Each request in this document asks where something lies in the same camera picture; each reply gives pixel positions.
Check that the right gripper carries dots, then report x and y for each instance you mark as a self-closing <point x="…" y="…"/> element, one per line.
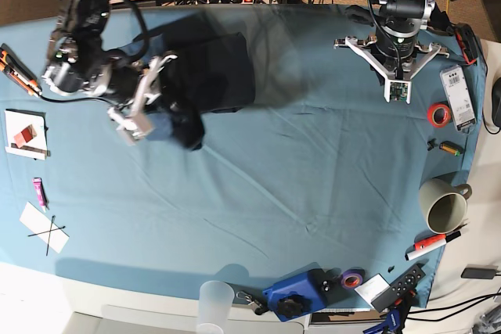
<point x="166" y="83"/>

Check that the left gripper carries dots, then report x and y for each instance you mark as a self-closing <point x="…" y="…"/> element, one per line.
<point x="403" y="53"/>

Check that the dark blue T-shirt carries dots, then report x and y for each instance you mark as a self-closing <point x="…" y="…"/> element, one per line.
<point x="228" y="82"/>

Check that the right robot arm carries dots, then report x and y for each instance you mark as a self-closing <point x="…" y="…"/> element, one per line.
<point x="76" y="63"/>

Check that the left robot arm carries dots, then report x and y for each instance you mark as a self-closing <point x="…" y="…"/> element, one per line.
<point x="394" y="19"/>

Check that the red black clamp tool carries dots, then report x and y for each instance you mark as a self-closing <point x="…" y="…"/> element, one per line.
<point x="467" y="42"/>

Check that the red tape roll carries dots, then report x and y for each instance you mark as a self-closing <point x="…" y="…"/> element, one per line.
<point x="439" y="114"/>

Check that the small black clip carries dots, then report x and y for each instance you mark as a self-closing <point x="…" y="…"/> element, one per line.
<point x="431" y="144"/>

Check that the orange green battery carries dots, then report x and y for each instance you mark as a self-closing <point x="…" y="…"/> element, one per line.
<point x="451" y="148"/>

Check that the light blue table cloth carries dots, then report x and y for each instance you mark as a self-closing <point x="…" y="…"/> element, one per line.
<point x="321" y="172"/>

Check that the red wooden block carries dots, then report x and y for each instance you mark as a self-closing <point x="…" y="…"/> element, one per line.
<point x="26" y="135"/>

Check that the white notepad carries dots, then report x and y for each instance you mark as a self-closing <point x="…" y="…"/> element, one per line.
<point x="15" y="121"/>

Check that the beige ceramic mug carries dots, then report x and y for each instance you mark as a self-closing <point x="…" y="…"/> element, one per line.
<point x="443" y="206"/>

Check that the pink glue tube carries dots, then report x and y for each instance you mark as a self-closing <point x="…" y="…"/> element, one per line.
<point x="39" y="189"/>

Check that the black hairpin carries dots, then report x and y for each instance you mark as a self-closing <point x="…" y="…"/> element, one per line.
<point x="52" y="229"/>
<point x="49" y="235"/>

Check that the orange utility knife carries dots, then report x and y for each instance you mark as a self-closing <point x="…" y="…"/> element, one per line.
<point x="14" y="70"/>

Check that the white paper card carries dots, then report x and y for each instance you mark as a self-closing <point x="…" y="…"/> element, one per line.
<point x="36" y="221"/>

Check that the translucent plastic cup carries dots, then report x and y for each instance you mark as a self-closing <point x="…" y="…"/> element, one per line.
<point x="214" y="304"/>

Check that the red white marker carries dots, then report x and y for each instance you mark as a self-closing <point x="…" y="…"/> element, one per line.
<point x="430" y="244"/>

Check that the metal carabiner keyring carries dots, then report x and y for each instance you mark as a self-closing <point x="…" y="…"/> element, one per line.
<point x="256" y="305"/>

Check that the blue plastic fixture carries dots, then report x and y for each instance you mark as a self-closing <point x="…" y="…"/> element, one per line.
<point x="295" y="297"/>

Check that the purple tape roll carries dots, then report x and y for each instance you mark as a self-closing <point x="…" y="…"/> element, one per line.
<point x="352" y="278"/>

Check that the black power adapter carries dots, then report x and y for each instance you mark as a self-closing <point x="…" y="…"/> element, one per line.
<point x="479" y="273"/>

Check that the black remote control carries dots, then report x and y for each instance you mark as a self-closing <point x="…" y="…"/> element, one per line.
<point x="399" y="288"/>

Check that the white sticky note pad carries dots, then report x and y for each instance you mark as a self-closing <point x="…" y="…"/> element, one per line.
<point x="372" y="288"/>

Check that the blue black spring clamp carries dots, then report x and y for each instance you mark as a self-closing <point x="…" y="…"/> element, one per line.
<point x="394" y="321"/>

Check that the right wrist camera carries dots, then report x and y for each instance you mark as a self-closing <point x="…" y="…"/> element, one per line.
<point x="131" y="128"/>

